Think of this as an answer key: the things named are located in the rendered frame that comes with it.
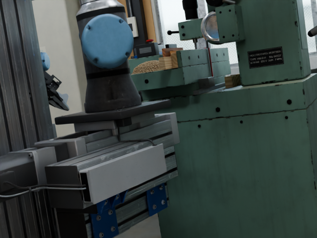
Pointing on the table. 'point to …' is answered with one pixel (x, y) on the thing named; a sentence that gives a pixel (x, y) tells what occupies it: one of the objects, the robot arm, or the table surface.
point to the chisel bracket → (190, 30)
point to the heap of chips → (147, 67)
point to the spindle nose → (190, 9)
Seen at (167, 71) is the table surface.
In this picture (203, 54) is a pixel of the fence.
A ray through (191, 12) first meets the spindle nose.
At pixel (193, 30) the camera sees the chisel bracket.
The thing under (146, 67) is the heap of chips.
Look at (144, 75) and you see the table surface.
